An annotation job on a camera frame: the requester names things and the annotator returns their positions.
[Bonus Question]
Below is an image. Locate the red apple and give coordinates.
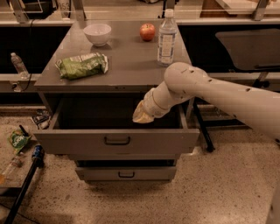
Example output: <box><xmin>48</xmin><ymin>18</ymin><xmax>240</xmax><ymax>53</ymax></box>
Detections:
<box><xmin>139</xmin><ymin>24</ymin><xmax>155</xmax><ymax>41</ymax></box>

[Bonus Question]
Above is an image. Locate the white ceramic bowl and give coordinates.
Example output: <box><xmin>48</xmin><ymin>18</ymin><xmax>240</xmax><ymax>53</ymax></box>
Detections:
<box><xmin>83</xmin><ymin>24</ymin><xmax>111</xmax><ymax>46</ymax></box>

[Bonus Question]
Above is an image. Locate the plastic bottle on floor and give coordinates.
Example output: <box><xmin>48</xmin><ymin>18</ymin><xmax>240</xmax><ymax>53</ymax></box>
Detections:
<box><xmin>0</xmin><ymin>154</ymin><xmax>25</xmax><ymax>185</ymax></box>

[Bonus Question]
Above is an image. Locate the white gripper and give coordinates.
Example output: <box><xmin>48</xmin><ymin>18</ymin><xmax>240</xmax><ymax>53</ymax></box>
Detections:
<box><xmin>132</xmin><ymin>88</ymin><xmax>169</xmax><ymax>123</ymax></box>

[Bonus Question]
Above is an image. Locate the grey bottom drawer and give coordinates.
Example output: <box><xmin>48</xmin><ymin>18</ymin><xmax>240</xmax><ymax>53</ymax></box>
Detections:
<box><xmin>75</xmin><ymin>166</ymin><xmax>177</xmax><ymax>181</ymax></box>

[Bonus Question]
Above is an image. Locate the small water bottle on ledge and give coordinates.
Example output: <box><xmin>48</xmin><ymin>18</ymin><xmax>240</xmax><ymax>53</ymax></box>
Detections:
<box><xmin>10</xmin><ymin>52</ymin><xmax>30</xmax><ymax>80</ymax></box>

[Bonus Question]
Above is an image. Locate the black pole with blue clamp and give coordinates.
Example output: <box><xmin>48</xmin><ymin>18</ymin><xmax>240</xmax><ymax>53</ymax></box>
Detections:
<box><xmin>4</xmin><ymin>145</ymin><xmax>45</xmax><ymax>224</ymax></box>

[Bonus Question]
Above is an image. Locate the dark snack packet on floor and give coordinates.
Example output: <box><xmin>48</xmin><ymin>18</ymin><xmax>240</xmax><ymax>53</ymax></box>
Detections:
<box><xmin>31</xmin><ymin>109</ymin><xmax>51</xmax><ymax>130</ymax></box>

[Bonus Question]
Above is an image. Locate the grey top drawer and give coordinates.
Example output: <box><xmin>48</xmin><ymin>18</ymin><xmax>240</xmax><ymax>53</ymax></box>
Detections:
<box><xmin>34</xmin><ymin>96</ymin><xmax>200</xmax><ymax>156</ymax></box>

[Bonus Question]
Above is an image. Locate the clear plastic water bottle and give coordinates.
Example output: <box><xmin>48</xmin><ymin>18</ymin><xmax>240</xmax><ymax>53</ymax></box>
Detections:
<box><xmin>157</xmin><ymin>9</ymin><xmax>177</xmax><ymax>67</ymax></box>

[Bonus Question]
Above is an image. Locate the green snack packet on floor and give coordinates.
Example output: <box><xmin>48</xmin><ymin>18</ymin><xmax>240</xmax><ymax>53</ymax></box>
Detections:
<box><xmin>8</xmin><ymin>129</ymin><xmax>31</xmax><ymax>154</ymax></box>

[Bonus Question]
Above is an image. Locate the grey chair seat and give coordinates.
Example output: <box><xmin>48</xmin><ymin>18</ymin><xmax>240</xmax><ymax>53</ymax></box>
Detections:
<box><xmin>215</xmin><ymin>28</ymin><xmax>280</xmax><ymax>71</ymax></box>

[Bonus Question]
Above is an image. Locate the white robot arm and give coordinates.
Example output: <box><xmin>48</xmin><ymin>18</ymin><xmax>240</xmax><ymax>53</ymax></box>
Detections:
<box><xmin>133</xmin><ymin>63</ymin><xmax>280</xmax><ymax>224</ymax></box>

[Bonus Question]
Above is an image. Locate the green chip bag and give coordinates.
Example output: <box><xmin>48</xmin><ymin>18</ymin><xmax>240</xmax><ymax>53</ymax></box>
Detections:
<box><xmin>55</xmin><ymin>52</ymin><xmax>109</xmax><ymax>80</ymax></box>

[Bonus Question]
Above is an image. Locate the black table leg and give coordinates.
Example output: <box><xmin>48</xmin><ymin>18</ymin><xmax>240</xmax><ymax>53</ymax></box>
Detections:
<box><xmin>193</xmin><ymin>102</ymin><xmax>215</xmax><ymax>152</ymax></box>

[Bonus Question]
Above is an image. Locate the grey metal drawer cabinet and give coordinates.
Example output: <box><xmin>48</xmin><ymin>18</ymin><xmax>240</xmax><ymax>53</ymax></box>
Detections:
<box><xmin>33</xmin><ymin>19</ymin><xmax>201</xmax><ymax>184</ymax></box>

